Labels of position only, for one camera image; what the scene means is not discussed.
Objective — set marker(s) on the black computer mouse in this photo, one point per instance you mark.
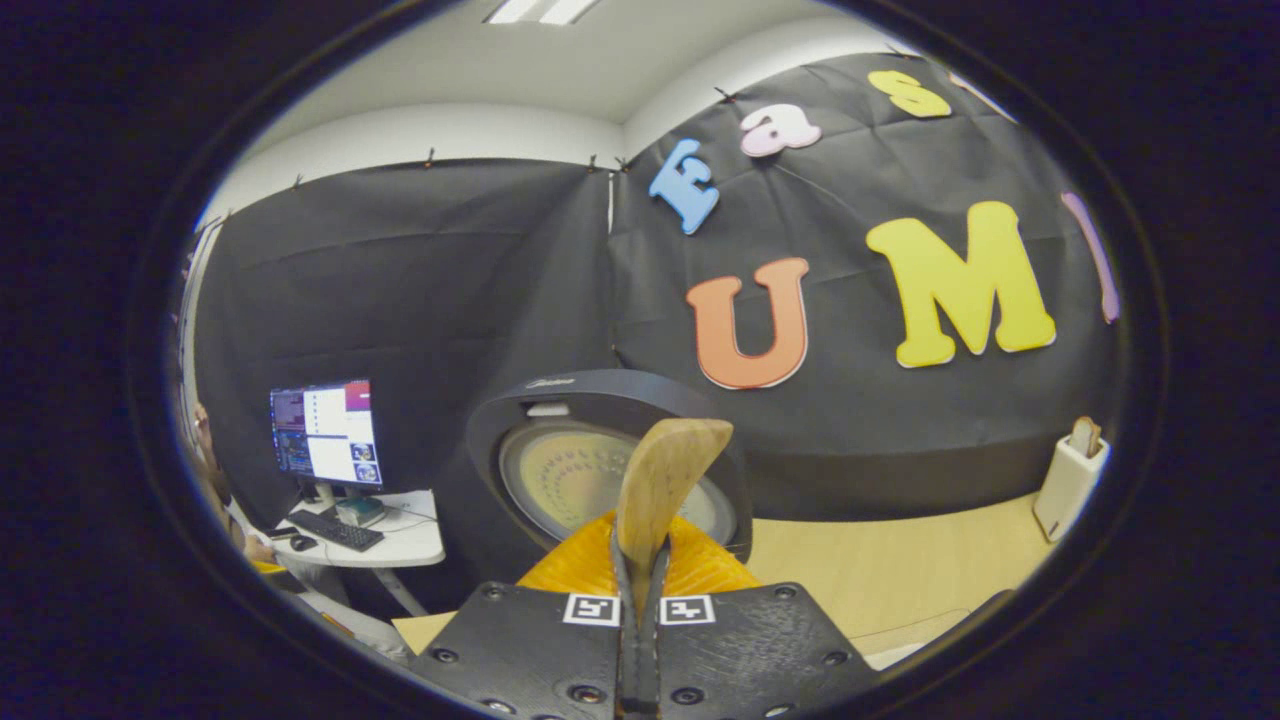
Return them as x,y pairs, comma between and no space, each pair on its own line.
302,543

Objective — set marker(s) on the grey rice cooker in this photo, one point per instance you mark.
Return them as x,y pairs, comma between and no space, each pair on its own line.
600,395

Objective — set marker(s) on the computer monitor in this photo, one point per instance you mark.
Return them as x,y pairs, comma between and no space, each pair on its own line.
325,430

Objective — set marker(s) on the toasted bread slice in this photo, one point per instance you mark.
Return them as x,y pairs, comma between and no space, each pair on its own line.
1085,437

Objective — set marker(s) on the wooden spoon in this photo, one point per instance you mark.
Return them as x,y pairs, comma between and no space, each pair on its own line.
660,480

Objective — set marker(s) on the ceiling light panel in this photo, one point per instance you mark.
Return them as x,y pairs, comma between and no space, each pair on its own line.
540,10

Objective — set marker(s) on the small teal device box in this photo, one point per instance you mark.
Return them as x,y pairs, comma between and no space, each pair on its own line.
360,512

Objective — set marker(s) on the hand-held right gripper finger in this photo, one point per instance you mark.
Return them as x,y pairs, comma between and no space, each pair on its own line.
628,660
652,660

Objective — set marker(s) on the white side table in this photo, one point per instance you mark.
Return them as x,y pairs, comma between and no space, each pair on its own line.
415,540

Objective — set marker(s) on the white toaster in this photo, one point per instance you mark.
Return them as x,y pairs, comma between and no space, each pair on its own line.
1065,490

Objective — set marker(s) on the black keyboard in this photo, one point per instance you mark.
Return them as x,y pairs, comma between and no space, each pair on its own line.
335,530

